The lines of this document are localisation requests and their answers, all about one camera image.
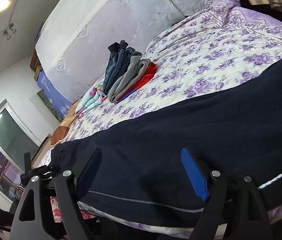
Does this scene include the dark navy pants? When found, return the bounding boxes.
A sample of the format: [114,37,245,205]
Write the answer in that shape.
[50,59,282,228]

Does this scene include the orange brown pillow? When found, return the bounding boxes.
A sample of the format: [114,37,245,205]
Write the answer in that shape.
[51,99,81,146]

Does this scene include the blue picture poster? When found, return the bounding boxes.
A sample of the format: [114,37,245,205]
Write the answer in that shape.
[36,70,72,122]

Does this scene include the pastel patterned folded cloth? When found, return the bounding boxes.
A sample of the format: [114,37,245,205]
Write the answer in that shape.
[75,81,107,115]

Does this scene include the red folded garment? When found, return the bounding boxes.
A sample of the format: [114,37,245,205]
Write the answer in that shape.
[117,62,157,102]

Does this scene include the grey folded garment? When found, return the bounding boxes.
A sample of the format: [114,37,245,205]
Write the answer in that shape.
[107,56,151,103]

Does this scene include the dark blue folded jeans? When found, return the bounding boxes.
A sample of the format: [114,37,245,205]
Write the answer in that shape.
[102,40,140,95]

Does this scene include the white embroidered headboard cover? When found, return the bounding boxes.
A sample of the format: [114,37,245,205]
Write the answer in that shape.
[36,0,210,101]

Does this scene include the window with white frame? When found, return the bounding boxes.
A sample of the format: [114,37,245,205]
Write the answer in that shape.
[0,100,40,199]

